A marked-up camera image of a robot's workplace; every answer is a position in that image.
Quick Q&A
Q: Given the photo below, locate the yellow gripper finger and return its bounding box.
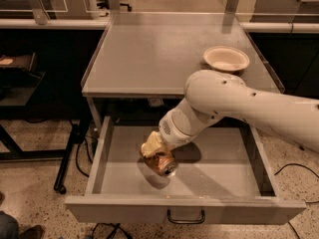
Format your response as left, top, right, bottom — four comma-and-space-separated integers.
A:
143, 131, 165, 150

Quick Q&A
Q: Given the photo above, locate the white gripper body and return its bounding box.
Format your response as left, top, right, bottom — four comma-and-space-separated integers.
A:
159, 111, 192, 149

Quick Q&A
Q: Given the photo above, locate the orange soda can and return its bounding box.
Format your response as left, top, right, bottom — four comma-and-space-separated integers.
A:
140, 145, 178, 177

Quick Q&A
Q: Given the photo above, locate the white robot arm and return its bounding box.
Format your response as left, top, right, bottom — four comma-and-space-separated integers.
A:
141, 70, 319, 157

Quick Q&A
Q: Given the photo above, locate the grey open drawer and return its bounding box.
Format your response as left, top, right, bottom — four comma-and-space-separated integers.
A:
66, 119, 306, 224

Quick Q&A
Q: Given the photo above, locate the grey cabinet table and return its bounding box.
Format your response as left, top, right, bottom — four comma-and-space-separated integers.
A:
82, 12, 279, 127

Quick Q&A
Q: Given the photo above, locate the white paper bowl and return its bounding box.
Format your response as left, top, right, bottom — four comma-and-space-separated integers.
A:
203, 46, 250, 73

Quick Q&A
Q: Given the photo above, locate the black side stand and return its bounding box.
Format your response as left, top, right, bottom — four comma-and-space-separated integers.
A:
0, 52, 91, 195

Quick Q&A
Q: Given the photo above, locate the brown shoe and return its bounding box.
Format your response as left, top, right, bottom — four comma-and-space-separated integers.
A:
19, 225, 44, 239

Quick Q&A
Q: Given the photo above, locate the blue jeans leg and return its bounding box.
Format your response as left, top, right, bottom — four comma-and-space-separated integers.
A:
0, 211, 19, 239

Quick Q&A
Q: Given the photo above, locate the black drawer handle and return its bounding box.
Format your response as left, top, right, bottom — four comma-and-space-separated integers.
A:
166, 209, 205, 225

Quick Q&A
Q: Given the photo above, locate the black floor cable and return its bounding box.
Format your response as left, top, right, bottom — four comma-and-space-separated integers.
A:
273, 162, 319, 205

